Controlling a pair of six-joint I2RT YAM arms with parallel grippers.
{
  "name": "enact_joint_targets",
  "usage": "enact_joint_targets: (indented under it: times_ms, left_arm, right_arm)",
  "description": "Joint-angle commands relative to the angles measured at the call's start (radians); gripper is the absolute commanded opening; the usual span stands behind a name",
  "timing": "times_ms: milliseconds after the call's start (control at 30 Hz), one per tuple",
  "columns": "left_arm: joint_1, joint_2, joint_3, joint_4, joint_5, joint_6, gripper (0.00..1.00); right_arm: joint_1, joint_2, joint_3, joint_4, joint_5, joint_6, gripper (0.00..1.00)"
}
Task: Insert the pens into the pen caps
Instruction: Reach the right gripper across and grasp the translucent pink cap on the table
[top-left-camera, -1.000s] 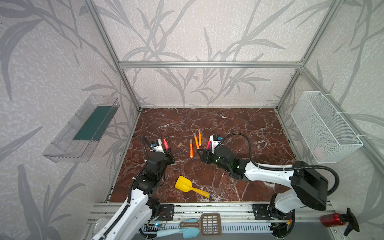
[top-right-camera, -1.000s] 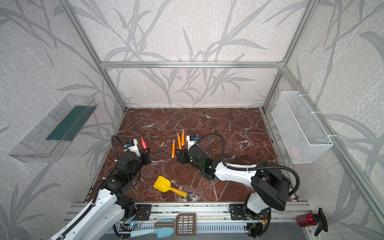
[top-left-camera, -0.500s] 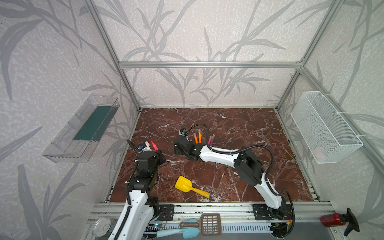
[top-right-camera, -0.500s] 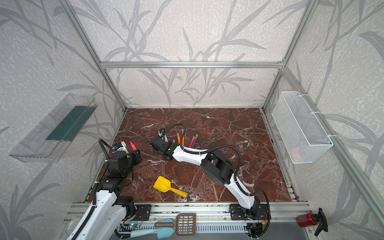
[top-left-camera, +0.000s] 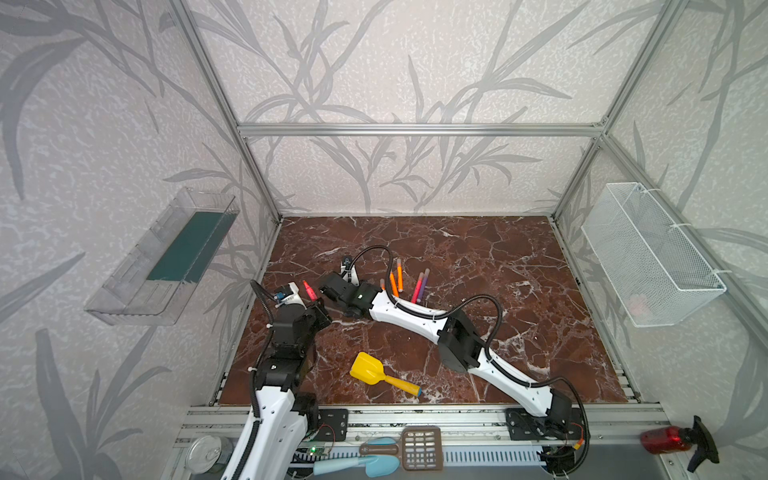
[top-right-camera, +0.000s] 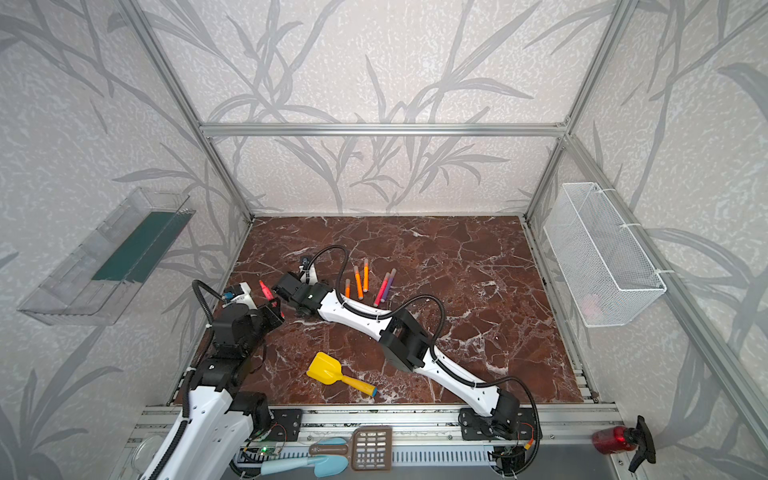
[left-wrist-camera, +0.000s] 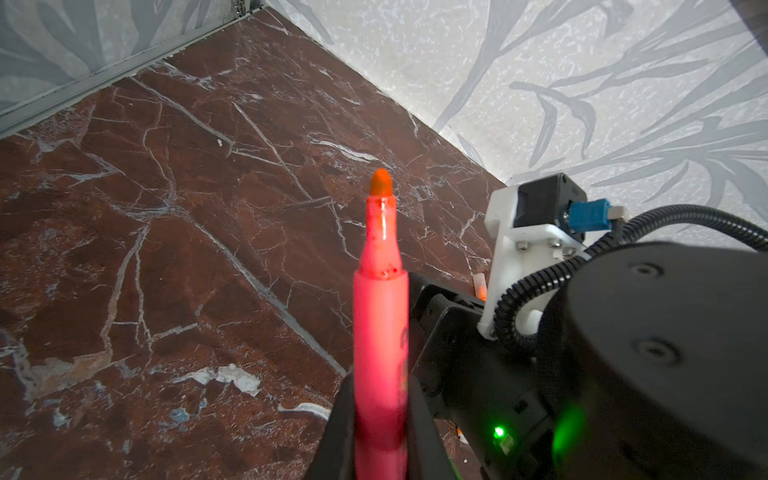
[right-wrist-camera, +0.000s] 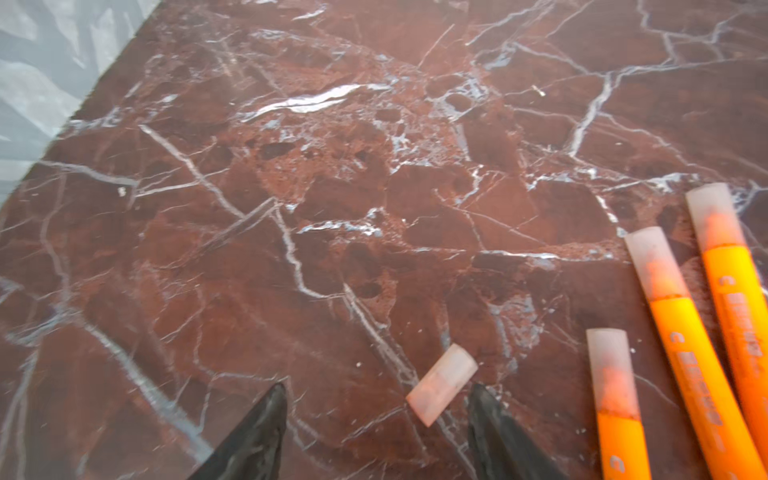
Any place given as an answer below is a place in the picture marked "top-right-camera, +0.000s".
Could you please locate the red marker pen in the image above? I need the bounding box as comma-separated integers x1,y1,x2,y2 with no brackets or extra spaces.
259,280,274,301

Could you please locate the pink marker pen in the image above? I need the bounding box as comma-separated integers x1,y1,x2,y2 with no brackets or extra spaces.
373,272,391,307

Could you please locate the purple marker pen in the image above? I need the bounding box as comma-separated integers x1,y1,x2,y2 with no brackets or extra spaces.
382,268,397,302

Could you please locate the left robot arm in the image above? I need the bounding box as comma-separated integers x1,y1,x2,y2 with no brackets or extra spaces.
141,299,283,479

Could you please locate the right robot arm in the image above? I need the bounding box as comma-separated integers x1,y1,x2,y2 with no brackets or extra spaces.
274,273,520,439

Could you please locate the yellow toy shovel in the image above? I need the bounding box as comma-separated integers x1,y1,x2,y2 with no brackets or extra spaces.
306,352,378,397

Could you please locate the small circuit board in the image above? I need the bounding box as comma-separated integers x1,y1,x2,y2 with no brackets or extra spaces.
237,445,281,464

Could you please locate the light blue spatula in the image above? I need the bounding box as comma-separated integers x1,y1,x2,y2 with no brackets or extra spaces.
260,437,351,478

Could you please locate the red spray bottle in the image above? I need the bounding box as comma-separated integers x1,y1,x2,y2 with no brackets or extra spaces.
591,415,657,473

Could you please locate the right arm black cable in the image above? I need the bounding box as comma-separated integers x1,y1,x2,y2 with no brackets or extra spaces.
305,244,544,475

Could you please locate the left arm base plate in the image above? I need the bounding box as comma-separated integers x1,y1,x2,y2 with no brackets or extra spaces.
264,408,303,443

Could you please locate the clear plastic wall tray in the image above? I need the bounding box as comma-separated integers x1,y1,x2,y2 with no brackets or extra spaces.
18,187,196,326

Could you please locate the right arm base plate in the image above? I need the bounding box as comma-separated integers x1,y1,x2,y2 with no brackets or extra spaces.
458,407,537,441

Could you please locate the aluminium front rail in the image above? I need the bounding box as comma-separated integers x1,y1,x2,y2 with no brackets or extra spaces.
119,403,631,469

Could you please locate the white wire basket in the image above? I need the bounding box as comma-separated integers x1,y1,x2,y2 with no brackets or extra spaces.
544,182,667,328

